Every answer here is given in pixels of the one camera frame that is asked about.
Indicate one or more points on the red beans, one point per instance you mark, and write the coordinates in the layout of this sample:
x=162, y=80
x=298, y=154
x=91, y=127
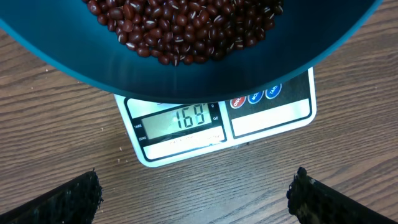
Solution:
x=187, y=31

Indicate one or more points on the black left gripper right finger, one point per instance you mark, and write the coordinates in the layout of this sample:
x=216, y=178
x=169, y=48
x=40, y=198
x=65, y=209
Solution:
x=313, y=202

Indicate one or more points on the white digital kitchen scale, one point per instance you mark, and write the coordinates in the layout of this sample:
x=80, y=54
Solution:
x=162, y=133

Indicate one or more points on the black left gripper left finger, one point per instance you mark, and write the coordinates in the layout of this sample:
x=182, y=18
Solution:
x=76, y=201

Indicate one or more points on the blue bowl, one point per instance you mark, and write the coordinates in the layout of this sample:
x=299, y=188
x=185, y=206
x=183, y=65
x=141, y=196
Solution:
x=67, y=36

